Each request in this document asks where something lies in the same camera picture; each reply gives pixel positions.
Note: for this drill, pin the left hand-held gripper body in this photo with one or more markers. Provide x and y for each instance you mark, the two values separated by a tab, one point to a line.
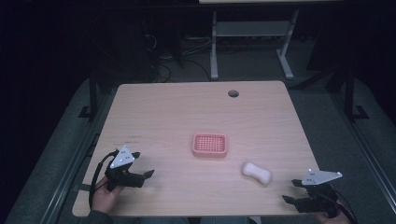
123	157

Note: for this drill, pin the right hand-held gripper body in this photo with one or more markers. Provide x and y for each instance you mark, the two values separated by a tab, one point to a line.
320	179

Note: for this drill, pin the person's right hand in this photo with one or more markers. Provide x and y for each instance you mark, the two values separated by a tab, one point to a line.
334	220

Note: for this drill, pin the person's left hand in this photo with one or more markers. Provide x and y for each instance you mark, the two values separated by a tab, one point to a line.
104	199

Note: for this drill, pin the white soap bar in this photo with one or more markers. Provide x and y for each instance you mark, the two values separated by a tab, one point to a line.
257	173

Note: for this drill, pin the pink soap dish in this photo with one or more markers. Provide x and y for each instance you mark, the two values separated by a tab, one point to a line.
209	145

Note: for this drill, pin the black metal stand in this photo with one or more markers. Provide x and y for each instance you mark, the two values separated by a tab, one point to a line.
350	96
92	96

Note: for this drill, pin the metal rail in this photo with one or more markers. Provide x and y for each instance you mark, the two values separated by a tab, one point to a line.
73	174
370	155

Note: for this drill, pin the white metal desk frame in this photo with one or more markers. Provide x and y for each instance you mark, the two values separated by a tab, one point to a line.
252	28

